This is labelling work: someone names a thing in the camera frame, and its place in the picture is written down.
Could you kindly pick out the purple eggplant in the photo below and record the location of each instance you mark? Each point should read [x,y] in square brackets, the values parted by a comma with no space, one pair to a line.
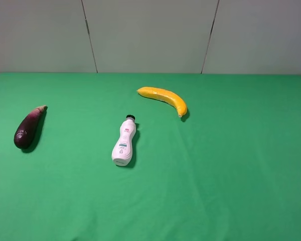
[29,130]

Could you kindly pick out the yellow banana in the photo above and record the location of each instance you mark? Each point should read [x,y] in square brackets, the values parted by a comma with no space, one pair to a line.
[165,96]

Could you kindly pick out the white plastic bottle black cap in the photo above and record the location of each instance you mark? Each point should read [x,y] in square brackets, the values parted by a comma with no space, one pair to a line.
[122,151]

